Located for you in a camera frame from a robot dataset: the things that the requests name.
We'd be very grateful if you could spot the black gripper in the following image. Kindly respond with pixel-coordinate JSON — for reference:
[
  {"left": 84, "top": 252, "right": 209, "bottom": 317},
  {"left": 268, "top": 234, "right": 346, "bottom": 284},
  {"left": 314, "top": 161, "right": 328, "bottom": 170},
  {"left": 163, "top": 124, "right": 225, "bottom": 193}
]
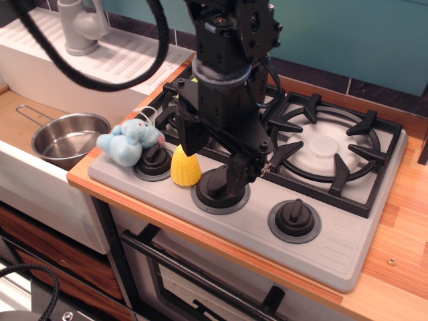
[{"left": 173, "top": 78, "right": 272, "bottom": 195}]

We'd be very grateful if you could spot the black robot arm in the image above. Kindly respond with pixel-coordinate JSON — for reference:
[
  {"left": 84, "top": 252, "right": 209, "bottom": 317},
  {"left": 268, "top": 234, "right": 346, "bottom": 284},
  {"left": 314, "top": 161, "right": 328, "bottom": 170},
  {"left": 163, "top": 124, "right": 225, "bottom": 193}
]
[{"left": 174, "top": 1, "right": 282, "bottom": 195}]

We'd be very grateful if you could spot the yellow toy corn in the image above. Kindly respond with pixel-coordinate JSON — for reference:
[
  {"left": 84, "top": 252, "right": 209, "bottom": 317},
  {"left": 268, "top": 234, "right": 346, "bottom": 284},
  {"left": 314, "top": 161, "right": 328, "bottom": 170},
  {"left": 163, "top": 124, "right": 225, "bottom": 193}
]
[{"left": 171, "top": 144, "right": 202, "bottom": 187}]

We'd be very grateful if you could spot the middle black stove knob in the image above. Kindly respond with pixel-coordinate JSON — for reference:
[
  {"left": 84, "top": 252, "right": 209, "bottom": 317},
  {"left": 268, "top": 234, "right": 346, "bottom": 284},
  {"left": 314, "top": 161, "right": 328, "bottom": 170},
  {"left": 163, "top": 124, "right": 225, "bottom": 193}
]
[{"left": 191, "top": 165, "right": 250, "bottom": 215}]

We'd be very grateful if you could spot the black stove knob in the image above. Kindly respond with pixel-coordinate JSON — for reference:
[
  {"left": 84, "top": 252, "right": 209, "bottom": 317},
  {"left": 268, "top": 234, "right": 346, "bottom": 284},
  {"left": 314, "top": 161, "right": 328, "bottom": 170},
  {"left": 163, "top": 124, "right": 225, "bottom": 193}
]
[
  {"left": 133, "top": 144, "right": 173, "bottom": 182},
  {"left": 267, "top": 199, "right": 322, "bottom": 244},
  {"left": 191, "top": 165, "right": 250, "bottom": 215}
]

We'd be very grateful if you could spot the left black stove knob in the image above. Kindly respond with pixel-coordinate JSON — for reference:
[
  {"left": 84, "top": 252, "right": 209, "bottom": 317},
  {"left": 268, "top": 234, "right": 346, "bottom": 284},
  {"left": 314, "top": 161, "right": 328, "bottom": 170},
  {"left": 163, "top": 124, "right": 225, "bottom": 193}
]
[{"left": 133, "top": 144, "right": 173, "bottom": 182}]

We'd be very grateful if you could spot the left black burner grate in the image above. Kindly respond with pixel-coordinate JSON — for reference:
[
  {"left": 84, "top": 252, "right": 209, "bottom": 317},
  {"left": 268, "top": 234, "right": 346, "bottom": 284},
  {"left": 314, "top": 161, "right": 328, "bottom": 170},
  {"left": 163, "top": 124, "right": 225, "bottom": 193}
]
[{"left": 152, "top": 63, "right": 287, "bottom": 158}]

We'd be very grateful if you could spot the black burner grate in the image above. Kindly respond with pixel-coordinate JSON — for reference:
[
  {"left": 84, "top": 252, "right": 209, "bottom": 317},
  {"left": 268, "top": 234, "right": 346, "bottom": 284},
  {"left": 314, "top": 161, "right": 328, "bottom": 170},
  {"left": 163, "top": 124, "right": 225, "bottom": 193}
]
[
  {"left": 152, "top": 63, "right": 287, "bottom": 158},
  {"left": 261, "top": 93, "right": 408, "bottom": 218}
]

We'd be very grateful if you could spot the blue plush elephant toy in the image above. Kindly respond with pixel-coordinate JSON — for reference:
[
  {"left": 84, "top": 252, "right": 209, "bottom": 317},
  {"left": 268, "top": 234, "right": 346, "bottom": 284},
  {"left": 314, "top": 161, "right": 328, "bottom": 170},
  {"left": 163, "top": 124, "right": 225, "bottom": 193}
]
[{"left": 96, "top": 118, "right": 166, "bottom": 167}]

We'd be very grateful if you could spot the right black stove knob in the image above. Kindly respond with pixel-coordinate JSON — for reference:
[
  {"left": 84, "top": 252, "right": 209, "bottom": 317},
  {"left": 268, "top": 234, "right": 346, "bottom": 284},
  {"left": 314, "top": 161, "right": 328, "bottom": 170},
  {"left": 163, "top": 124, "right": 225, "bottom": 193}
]
[{"left": 267, "top": 199, "right": 322, "bottom": 244}]

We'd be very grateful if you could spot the right black burner grate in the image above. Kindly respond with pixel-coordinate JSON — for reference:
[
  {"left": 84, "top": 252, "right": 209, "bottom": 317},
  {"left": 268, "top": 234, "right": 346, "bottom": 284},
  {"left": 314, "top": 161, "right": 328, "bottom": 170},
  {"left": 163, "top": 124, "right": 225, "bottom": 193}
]
[{"left": 261, "top": 93, "right": 408, "bottom": 218}]

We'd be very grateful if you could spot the white oven door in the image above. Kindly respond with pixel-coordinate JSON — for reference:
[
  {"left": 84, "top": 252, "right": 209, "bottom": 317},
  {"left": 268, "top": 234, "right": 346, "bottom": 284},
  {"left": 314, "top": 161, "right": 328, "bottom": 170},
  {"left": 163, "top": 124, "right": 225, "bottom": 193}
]
[{"left": 110, "top": 206, "right": 349, "bottom": 320}]

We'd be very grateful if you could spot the grey toy stove top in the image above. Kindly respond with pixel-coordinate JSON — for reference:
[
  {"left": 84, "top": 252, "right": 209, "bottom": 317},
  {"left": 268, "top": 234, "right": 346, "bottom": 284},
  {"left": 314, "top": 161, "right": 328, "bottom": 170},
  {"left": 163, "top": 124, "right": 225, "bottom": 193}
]
[{"left": 87, "top": 63, "right": 409, "bottom": 294}]

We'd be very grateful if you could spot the grey toy faucet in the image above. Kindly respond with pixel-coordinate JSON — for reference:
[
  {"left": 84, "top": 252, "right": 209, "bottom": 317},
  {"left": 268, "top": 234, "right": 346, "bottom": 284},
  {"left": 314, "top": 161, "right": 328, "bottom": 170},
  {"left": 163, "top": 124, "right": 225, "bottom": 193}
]
[{"left": 58, "top": 0, "right": 110, "bottom": 56}]

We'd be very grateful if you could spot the white toy sink unit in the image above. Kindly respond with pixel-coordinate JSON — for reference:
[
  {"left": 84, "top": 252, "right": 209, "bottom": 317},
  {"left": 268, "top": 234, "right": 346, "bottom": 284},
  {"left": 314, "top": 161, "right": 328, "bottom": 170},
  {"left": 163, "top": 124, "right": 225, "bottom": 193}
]
[{"left": 1, "top": 8, "right": 192, "bottom": 254}]

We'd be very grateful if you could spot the black oven door handle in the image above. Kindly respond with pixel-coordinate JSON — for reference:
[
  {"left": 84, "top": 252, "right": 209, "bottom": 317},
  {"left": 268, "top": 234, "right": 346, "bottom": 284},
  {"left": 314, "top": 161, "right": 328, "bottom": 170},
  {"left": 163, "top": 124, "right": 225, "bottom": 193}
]
[{"left": 120, "top": 224, "right": 285, "bottom": 320}]

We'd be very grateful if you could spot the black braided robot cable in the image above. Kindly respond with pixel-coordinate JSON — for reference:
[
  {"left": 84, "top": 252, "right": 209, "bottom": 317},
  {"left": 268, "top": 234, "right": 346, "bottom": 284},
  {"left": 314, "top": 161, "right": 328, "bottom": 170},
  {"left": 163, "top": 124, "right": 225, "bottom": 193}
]
[{"left": 11, "top": 0, "right": 171, "bottom": 92}]

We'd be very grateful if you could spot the steel pot with handle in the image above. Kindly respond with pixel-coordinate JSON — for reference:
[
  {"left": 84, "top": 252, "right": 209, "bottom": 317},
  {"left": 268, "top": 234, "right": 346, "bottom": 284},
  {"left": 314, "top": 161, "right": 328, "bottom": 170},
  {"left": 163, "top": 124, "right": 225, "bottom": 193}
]
[{"left": 15, "top": 105, "right": 111, "bottom": 171}]

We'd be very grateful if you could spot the black cable bottom left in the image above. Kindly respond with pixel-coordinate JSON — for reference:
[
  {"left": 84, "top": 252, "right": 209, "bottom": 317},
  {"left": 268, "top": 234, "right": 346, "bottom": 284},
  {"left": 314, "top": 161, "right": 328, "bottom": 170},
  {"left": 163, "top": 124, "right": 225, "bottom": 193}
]
[{"left": 0, "top": 262, "right": 60, "bottom": 321}]

